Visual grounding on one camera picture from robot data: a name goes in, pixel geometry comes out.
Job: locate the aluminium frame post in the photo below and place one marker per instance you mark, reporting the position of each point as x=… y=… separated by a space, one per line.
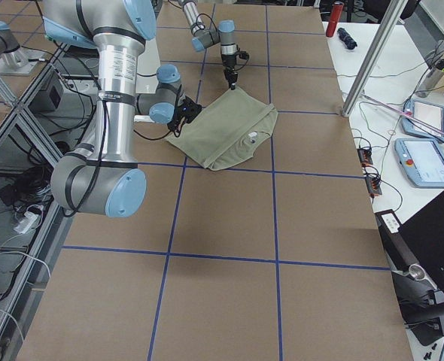
x=389 y=20

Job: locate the red cylindrical bottle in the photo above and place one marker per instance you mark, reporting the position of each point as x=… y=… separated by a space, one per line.
x=335 y=14

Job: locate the white central pedestal column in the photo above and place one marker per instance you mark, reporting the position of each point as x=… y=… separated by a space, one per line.
x=148 y=63

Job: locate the white power strip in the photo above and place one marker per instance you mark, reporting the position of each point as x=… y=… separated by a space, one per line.
x=28 y=222

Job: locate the black monitor screen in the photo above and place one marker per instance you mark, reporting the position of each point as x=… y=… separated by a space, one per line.
x=424 y=235

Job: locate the far blue teach pendant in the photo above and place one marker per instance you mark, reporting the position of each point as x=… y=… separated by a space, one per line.
x=428 y=113

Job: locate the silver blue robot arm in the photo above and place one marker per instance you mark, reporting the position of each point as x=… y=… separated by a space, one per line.
x=101 y=176
x=204 y=37

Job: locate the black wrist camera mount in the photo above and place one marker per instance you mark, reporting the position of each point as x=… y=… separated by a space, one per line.
x=190 y=110
x=243 y=55

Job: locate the near blue teach pendant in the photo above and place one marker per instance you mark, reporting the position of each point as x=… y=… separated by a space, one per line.
x=422 y=161

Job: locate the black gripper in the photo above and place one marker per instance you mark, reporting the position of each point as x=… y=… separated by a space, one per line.
x=228 y=62
x=179 y=113

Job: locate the olive green long-sleeve shirt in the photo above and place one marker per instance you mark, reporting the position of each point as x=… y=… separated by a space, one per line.
x=218 y=137

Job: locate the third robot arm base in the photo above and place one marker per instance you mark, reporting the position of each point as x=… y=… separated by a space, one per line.
x=15 y=59

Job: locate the black box with label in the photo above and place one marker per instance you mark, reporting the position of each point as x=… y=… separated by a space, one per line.
x=402 y=257

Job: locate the blue teach pendant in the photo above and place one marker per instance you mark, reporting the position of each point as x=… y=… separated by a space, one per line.
x=428 y=113
x=422 y=161

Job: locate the grey green water bottle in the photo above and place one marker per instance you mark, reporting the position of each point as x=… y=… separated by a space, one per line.
x=435 y=74

